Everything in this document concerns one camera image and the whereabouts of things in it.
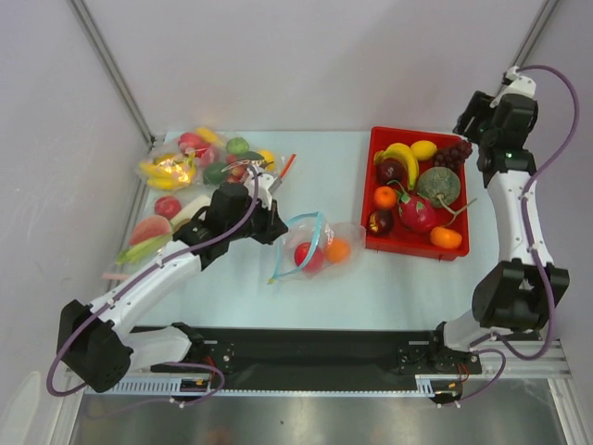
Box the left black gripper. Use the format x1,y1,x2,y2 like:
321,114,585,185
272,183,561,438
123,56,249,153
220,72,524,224
226,195,287,245

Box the purple fake grapes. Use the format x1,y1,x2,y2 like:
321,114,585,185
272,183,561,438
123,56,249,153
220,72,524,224
433,140,473,172

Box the clear zip bag blue seal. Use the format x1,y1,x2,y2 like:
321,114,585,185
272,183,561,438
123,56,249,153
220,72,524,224
268,211,366,285

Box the orange fake tangerine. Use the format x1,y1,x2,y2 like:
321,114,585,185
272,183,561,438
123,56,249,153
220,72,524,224
429,226,463,249
324,237,351,264

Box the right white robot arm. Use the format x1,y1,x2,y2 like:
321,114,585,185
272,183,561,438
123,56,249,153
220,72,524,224
427,91,570,372

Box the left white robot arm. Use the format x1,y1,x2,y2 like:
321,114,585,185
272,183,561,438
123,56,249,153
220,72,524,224
46,179,287,396

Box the yellow fake lemon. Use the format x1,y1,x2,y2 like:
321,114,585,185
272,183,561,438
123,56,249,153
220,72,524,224
410,140,437,161

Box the zip bag red seal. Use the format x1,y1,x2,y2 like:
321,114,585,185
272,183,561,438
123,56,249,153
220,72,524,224
164,127,297,191

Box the green fake melon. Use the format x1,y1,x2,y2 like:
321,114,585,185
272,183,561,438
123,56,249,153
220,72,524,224
416,167,461,209

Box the yellow fake banana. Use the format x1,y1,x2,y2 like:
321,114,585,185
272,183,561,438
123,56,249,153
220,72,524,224
373,143,420,191

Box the dark red fake plum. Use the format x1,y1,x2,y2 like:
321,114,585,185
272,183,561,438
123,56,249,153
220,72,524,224
375,159,407,184

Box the vegetable bag pink seal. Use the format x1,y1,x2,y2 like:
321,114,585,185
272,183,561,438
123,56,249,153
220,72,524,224
101,191,210,281

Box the dark red fake apple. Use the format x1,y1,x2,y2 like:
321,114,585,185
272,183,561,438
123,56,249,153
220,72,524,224
366,209,395,236

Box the pink fake dragon fruit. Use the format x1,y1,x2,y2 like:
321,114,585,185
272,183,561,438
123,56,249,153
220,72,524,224
397,194,437,234

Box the yellow bananas bag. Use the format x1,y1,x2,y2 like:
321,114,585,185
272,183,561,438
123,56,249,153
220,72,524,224
138,153,196,191

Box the fake tangerine in tray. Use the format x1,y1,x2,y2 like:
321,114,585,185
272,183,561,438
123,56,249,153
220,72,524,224
372,185,398,210

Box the red plastic tray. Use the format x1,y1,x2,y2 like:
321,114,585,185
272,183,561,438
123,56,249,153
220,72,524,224
359,125,470,263

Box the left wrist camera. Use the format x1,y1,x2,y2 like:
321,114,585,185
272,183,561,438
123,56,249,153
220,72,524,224
244,168,282,210

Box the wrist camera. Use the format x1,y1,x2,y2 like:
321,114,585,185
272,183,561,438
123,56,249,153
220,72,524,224
500,66,536,98
244,168,282,210

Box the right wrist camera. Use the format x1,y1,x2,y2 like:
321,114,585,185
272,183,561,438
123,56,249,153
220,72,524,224
500,66,536,98

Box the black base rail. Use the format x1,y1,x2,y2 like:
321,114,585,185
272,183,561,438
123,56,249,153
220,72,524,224
150,327,482,393

